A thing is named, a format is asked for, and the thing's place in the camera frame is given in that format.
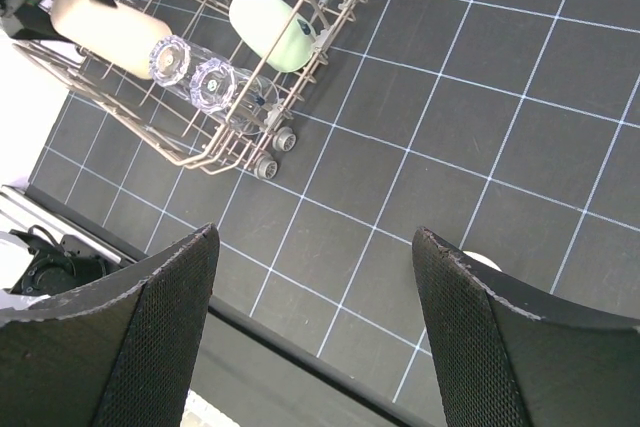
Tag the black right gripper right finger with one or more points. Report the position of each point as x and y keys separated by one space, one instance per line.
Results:
x=509 y=354

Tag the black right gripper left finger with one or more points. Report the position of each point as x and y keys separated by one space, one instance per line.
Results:
x=119 y=351

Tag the yellow mug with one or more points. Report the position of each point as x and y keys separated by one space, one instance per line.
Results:
x=120 y=35

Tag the small clear faceted glass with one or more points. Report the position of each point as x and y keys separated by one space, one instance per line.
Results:
x=173 y=60

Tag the light green cup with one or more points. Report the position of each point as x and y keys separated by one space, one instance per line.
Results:
x=264 y=26

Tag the large clear faceted glass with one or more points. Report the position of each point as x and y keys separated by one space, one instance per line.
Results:
x=216 y=85

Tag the beige cup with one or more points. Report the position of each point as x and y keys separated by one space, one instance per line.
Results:
x=475 y=258

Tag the black gridded mat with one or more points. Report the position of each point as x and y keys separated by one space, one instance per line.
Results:
x=509 y=127

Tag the grey wire dish rack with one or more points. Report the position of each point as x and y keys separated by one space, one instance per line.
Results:
x=164 y=118

